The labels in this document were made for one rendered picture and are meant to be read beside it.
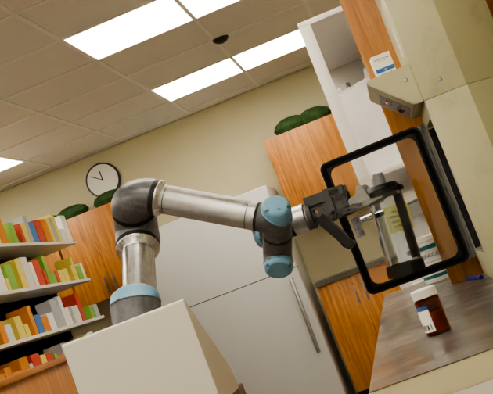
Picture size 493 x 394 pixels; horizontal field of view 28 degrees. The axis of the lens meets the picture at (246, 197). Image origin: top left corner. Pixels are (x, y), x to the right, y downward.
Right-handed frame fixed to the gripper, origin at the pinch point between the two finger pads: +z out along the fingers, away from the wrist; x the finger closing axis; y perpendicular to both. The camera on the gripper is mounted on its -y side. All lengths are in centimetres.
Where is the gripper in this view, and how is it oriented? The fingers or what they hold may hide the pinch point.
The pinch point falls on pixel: (383, 199)
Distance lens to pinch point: 256.0
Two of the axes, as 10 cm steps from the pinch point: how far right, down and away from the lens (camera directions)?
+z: 9.1, -3.3, -2.5
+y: -3.2, -9.4, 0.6
